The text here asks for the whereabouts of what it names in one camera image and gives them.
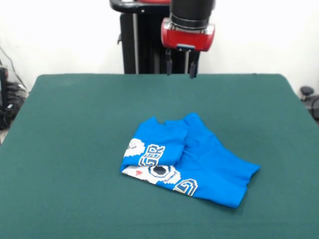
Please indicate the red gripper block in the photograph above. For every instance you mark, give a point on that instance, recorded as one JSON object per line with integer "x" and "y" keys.
{"x": 187, "y": 38}

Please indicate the blue printed t-shirt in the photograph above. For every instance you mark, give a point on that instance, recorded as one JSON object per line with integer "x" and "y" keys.
{"x": 211, "y": 169}

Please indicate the gray office chair base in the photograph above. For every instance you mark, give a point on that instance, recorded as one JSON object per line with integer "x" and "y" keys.
{"x": 307, "y": 90}

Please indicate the dark green table cloth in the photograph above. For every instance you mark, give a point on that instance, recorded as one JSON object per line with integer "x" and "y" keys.
{"x": 62, "y": 124}

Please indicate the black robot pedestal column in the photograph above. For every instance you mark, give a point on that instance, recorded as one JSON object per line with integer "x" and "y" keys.
{"x": 149, "y": 37}

